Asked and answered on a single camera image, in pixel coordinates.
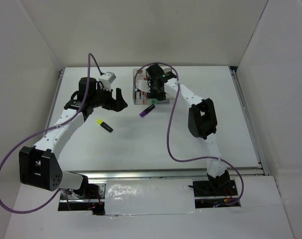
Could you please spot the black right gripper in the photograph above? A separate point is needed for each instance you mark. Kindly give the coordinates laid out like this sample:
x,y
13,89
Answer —
x,y
151,94

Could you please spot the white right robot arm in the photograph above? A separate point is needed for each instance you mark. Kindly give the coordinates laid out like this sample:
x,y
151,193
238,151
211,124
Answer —
x,y
201,121

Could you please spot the clear plastic tray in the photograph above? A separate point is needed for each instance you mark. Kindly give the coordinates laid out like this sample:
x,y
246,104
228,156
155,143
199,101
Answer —
x,y
169,101

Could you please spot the white foam front panel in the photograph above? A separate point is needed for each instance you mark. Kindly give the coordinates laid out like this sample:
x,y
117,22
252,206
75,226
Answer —
x,y
149,197

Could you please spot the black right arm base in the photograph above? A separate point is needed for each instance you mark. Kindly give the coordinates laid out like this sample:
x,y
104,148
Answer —
x,y
205,196

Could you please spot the yellow black highlighter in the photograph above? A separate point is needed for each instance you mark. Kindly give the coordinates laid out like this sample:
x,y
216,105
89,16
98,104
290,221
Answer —
x,y
105,126

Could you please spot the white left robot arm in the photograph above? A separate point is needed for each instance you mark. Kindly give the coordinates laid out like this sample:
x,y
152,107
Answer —
x,y
38,165

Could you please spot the long clear smoky tray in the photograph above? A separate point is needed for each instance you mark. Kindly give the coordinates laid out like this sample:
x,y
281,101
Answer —
x,y
139,98

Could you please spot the purple black highlighter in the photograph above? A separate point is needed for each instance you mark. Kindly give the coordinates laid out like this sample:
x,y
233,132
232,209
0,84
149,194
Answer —
x,y
147,110

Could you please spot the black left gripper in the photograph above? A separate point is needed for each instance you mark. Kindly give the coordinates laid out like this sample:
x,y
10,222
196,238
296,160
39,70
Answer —
x,y
113,105

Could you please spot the green black highlighter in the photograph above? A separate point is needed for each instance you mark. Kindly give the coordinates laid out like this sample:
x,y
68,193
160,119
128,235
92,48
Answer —
x,y
158,102

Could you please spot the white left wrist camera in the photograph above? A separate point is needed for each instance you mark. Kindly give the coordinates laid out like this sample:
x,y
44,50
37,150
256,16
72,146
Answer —
x,y
106,80

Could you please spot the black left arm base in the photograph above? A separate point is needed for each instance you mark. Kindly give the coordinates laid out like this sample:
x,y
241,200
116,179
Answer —
x,y
91,199

